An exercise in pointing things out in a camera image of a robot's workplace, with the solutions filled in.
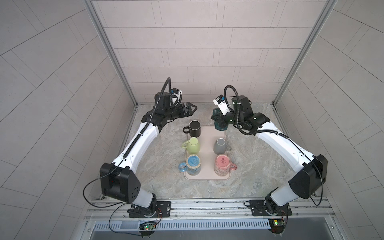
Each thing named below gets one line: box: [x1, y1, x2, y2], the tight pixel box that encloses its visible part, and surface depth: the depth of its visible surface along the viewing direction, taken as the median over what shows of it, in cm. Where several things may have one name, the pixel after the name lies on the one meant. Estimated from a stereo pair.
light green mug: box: [181, 137, 201, 155], surface depth 87 cm
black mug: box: [183, 120, 202, 138], surface depth 96 cm
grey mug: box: [213, 137, 232, 155], surface depth 87 cm
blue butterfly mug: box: [178, 154, 202, 176], surface depth 78 cm
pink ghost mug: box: [214, 154, 237, 177], surface depth 77 cm
